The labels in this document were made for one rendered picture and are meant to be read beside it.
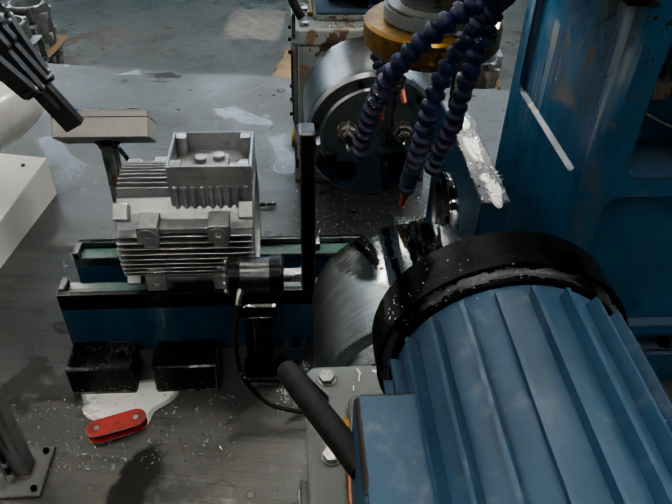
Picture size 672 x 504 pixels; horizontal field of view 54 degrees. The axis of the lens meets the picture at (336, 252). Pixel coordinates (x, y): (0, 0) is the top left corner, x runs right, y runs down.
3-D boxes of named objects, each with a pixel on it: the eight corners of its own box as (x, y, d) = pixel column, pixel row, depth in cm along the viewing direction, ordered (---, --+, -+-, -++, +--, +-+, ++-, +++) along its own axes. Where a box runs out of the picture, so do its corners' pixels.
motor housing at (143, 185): (262, 230, 118) (256, 136, 106) (258, 304, 104) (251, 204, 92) (148, 233, 117) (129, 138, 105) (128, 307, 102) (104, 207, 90)
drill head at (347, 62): (409, 115, 155) (420, 7, 139) (437, 205, 126) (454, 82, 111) (302, 116, 153) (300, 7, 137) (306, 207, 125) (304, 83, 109)
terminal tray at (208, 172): (256, 170, 105) (253, 130, 101) (254, 209, 97) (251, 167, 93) (180, 171, 105) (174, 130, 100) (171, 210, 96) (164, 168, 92)
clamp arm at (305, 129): (319, 277, 97) (319, 121, 81) (319, 291, 95) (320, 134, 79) (295, 278, 97) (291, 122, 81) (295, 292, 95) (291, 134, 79)
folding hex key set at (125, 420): (146, 413, 102) (144, 405, 101) (149, 429, 99) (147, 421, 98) (87, 429, 99) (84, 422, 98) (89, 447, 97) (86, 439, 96)
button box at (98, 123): (157, 142, 125) (156, 114, 125) (148, 137, 118) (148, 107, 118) (64, 144, 124) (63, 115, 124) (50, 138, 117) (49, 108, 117)
